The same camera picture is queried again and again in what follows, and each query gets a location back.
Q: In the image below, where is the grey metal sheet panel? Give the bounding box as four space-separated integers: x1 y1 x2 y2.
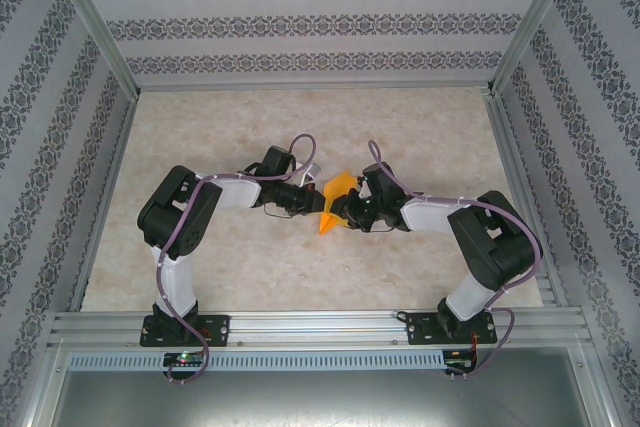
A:
29 346 616 427

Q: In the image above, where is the aluminium wall base strip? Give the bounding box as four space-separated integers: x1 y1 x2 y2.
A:
134 82 494 93

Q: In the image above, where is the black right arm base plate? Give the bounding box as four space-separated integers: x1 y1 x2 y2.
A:
405 311 499 347

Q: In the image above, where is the aluminium table side rail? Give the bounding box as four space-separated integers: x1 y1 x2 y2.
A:
482 89 569 308
67 94 141 313

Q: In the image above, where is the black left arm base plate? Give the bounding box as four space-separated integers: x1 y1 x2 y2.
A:
139 314 232 348

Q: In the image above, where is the grey slotted cable duct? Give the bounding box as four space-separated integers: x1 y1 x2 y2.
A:
67 350 446 372

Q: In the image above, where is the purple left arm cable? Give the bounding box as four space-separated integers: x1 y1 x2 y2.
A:
157 133 321 386

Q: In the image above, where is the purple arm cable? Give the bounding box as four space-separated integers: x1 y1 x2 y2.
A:
368 140 545 378
157 133 321 386

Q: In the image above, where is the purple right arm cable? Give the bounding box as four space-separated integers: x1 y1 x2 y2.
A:
368 140 545 378

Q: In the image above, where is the aluminium frame post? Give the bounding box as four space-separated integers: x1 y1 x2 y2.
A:
47 0 141 98
487 0 584 93

